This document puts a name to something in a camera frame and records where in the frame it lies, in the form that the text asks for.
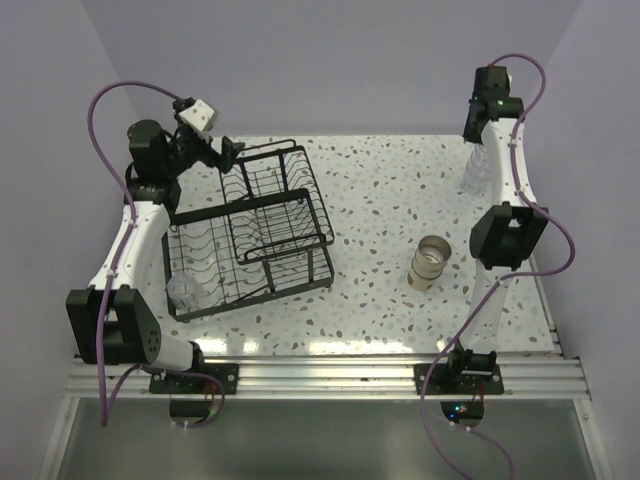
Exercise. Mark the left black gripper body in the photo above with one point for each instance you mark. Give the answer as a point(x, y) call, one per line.
point(187, 151)

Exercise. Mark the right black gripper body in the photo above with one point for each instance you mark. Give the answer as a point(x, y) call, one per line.
point(470, 131)

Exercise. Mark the clear glass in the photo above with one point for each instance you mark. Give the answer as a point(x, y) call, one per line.
point(479, 149)
point(477, 172)
point(185, 291)
point(472, 186)
point(479, 159)

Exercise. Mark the beige cup rack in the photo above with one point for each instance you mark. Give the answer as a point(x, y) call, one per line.
point(431, 256)
point(422, 280)

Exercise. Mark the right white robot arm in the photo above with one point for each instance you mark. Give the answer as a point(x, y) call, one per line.
point(505, 236)

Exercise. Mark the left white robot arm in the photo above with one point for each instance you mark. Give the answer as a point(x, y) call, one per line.
point(110, 319)

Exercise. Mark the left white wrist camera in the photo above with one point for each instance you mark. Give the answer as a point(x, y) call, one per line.
point(198, 115)

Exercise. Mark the black wire dish rack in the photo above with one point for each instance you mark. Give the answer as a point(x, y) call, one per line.
point(268, 239)

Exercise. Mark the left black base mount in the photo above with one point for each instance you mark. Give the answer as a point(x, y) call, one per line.
point(213, 377)

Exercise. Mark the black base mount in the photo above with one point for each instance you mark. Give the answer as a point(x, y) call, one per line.
point(213, 377)
point(463, 373)

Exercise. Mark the aluminium front rail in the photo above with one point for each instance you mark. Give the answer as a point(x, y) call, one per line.
point(391, 377)

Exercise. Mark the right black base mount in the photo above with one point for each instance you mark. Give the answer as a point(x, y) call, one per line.
point(463, 373)

